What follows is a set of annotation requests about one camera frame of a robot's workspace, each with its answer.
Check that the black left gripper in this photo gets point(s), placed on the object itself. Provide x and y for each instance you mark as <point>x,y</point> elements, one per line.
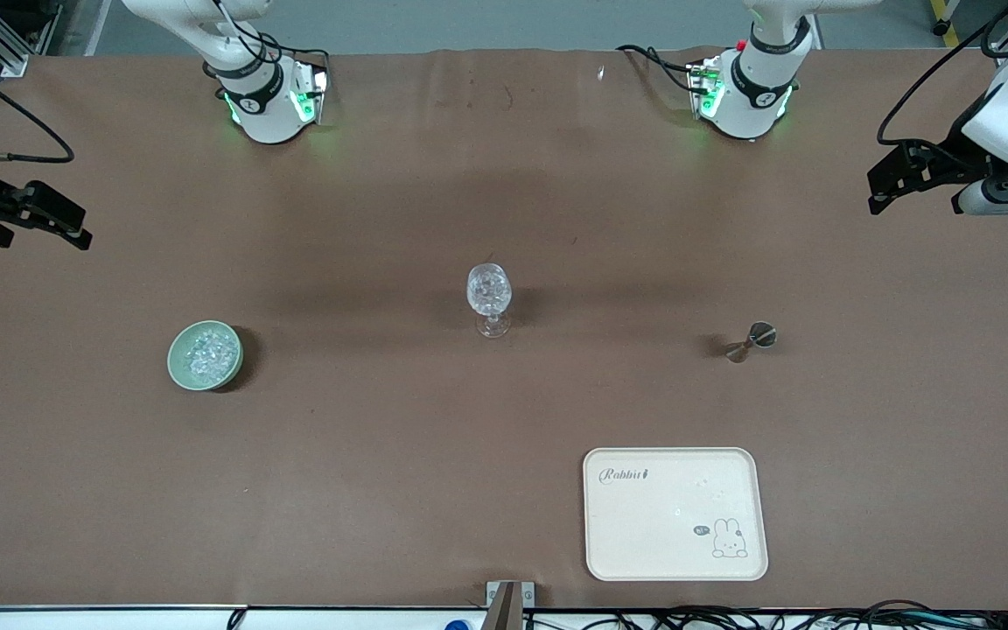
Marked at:
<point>944,164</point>

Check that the steel double jigger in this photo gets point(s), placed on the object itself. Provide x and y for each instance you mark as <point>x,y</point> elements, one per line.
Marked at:
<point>762,333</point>

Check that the clear cut wine glass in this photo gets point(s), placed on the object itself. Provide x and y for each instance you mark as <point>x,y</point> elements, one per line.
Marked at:
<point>488,290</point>

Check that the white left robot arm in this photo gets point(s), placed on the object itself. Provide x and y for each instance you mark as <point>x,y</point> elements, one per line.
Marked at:
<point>758,96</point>

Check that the clear ice cubes pile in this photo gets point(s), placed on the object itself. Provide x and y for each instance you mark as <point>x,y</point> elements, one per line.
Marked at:
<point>209,354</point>

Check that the green ceramic bowl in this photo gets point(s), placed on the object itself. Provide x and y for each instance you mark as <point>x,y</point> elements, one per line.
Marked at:
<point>178,367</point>

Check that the brown table cover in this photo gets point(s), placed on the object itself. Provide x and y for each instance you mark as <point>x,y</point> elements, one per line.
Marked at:
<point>381,437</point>

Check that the cream rabbit print tray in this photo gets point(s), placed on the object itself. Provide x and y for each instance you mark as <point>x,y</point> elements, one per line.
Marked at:
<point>653,534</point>

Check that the blue cap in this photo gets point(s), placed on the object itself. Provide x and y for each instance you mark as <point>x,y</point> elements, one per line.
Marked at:
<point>458,625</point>

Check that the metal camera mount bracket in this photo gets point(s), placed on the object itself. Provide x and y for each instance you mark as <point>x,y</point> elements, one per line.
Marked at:
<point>508,604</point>

